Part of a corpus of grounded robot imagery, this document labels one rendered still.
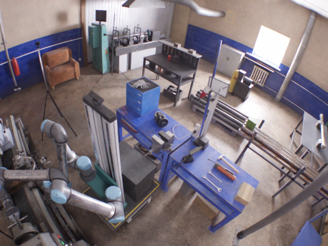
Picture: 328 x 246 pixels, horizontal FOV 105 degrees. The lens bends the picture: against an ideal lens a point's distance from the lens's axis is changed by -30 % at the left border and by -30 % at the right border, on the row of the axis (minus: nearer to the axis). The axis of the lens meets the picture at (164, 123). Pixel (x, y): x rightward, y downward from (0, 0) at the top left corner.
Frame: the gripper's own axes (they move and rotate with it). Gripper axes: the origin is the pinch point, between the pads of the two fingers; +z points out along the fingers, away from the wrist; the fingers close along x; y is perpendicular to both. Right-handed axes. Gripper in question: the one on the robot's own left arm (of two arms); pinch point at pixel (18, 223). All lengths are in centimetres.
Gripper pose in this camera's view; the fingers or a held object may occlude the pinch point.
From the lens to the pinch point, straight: 157.7
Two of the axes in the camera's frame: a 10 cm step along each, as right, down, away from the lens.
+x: -4.9, 2.5, -8.3
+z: 7.9, 5.4, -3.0
